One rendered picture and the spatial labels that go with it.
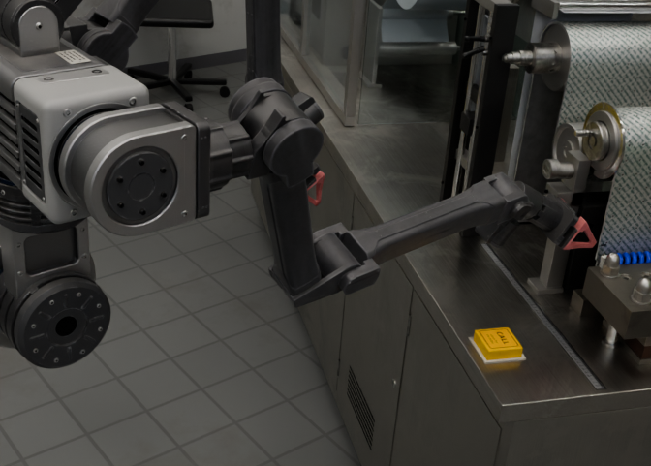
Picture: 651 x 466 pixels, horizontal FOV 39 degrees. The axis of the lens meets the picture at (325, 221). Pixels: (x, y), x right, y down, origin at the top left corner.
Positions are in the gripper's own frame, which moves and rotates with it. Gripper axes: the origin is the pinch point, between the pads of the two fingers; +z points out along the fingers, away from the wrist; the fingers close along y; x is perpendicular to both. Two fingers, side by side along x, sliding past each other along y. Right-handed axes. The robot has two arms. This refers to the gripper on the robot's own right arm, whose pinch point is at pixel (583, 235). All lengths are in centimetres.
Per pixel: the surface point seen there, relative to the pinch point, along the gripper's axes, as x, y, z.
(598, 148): 15.2, -3.4, -7.6
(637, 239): 4.8, 0.6, 11.0
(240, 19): -65, -439, 51
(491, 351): -24.7, 13.5, -12.1
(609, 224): 4.6, 0.5, 2.9
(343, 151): -27, -84, -12
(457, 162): -7.3, -43.5, -5.7
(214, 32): -79, -431, 38
